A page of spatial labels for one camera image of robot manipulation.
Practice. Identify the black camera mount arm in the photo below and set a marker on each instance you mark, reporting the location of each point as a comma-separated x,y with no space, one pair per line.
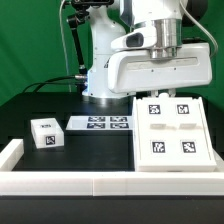
80,16

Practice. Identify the white cabinet door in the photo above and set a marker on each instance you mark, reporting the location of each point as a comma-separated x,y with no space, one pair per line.
153,131
192,139

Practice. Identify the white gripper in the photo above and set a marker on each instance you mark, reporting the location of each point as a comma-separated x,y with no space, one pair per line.
136,71

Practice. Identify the white cabinet body box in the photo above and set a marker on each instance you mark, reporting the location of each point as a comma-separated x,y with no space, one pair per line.
172,163

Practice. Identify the white U-shaped boundary frame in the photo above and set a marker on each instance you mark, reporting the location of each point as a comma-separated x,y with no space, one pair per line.
103,183

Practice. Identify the small white tagged block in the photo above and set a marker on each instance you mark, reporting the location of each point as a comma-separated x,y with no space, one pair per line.
47,133

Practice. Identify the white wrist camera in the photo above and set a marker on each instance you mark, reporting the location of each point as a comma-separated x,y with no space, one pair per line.
140,38

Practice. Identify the white flat tagged panel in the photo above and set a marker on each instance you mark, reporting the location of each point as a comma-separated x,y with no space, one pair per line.
90,123

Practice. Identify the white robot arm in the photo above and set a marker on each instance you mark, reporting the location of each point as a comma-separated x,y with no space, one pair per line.
167,16

